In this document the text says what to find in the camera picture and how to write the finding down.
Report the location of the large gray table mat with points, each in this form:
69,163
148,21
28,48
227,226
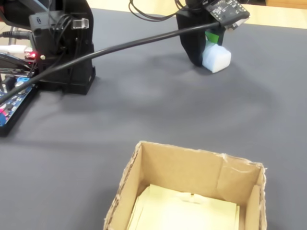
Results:
168,107

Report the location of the brown cardboard box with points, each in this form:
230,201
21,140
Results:
182,167

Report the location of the black robot arm with base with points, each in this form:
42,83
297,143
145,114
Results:
79,60

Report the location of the pale yellow paper sheets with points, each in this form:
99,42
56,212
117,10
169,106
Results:
182,213

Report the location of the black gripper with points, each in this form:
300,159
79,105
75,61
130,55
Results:
196,4

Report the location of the motor controller circuit board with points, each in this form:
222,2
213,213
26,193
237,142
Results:
12,112

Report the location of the camera circuit board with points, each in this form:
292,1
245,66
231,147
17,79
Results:
227,10

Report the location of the white foam block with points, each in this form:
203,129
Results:
216,58

